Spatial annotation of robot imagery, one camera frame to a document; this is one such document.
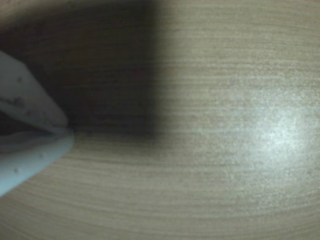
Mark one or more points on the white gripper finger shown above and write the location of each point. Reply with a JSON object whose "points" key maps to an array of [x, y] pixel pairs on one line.
{"points": [[22, 87], [30, 162]]}

